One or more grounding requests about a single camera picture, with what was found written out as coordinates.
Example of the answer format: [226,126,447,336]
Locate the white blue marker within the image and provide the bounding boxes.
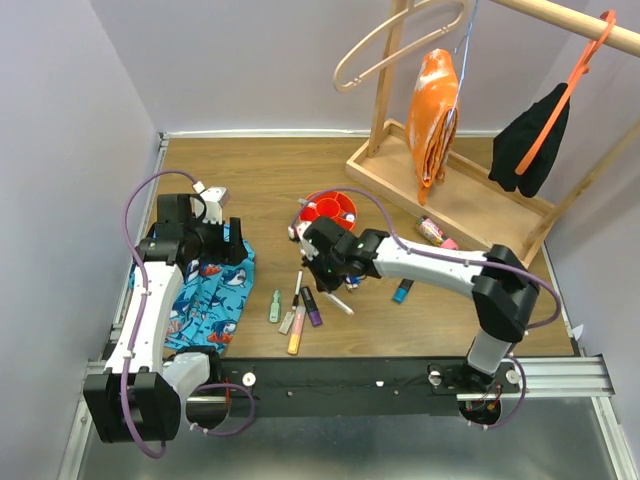
[345,276,360,291]

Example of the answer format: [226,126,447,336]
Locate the white pink pen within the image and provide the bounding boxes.
[324,292,354,315]

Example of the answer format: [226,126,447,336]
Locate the white black pen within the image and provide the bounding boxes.
[292,269,304,310]

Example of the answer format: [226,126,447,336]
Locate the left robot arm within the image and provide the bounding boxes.
[83,187,248,443]

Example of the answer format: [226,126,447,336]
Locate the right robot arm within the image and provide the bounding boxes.
[292,217,540,392]

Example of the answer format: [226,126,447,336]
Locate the orange round desk organizer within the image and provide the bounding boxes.
[298,190,357,231]

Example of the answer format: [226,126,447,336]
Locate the blue shark print shorts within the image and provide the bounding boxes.
[129,224,257,351]

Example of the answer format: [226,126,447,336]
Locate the black purple highlighter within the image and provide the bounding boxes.
[300,286,323,327]

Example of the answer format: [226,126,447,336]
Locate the black blue highlighter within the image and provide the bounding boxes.
[392,279,414,304]

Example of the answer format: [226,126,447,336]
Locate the grey eraser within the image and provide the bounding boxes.
[278,311,295,335]

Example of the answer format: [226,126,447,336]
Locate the pink yellow highlighter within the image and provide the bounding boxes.
[287,305,306,355]

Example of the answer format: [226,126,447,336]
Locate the pink crayon tube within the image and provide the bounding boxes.
[416,216,459,250]

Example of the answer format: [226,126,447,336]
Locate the wooden clothes rack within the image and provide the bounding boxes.
[333,1,639,265]

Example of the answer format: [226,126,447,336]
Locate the orange folded cloth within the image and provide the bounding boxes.
[405,49,459,206]

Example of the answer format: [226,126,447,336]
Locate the black garment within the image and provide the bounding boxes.
[488,83,570,198]

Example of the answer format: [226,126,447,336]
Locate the orange plastic hanger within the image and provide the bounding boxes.
[515,10,617,176]

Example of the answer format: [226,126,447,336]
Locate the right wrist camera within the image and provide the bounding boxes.
[287,221,311,250]

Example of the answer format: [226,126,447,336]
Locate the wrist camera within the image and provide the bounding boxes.
[200,187,230,224]
[287,221,311,250]

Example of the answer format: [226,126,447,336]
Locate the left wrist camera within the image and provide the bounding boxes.
[200,187,230,224]

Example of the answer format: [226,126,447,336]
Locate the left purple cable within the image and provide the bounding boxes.
[119,169,256,459]

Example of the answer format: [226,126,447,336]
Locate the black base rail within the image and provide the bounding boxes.
[164,355,521,419]

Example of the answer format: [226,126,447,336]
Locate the blue wire hanger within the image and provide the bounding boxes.
[445,0,479,127]

